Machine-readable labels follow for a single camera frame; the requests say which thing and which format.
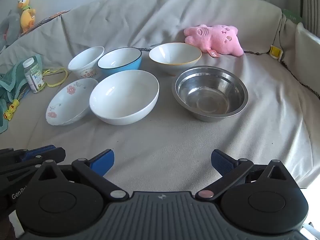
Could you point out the blue bowl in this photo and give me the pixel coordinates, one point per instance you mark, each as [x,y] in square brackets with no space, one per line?
[120,61]

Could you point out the white cushion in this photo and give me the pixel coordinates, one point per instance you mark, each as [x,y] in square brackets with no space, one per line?
[307,47]

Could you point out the grey curtain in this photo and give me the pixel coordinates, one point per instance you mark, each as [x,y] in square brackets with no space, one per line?
[310,0]

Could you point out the yellow duck plush toy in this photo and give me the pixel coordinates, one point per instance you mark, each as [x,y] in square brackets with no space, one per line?
[26,13]

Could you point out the clear supplement bottle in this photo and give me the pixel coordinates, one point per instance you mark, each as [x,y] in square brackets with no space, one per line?
[32,76]

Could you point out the teal cloth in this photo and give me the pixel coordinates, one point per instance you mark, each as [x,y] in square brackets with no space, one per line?
[11,85]

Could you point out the white bowl with yellow rim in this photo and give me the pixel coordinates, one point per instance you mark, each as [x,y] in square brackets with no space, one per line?
[175,56]

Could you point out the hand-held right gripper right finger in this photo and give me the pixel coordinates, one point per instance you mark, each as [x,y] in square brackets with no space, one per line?
[221,162]

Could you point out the white bowl with red print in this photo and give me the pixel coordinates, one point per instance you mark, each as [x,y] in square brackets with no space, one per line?
[85,62]

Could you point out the stainless steel bowl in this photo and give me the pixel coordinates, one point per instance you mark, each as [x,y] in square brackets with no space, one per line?
[210,92]

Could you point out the grey plush toy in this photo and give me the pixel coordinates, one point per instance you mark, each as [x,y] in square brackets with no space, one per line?
[8,27]

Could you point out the white floral plate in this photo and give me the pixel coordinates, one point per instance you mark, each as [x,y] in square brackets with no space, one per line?
[67,102]

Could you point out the beige sofa cover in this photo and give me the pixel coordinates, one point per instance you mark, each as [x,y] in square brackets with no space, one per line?
[160,135]

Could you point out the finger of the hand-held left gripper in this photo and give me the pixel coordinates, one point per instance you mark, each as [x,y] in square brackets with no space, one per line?
[37,152]
[50,156]

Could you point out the large white bowl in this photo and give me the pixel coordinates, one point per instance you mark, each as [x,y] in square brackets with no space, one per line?
[123,97]

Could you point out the pink plush toy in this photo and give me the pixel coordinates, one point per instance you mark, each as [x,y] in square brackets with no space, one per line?
[215,40]

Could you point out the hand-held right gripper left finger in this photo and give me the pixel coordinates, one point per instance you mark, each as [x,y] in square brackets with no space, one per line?
[103,161]

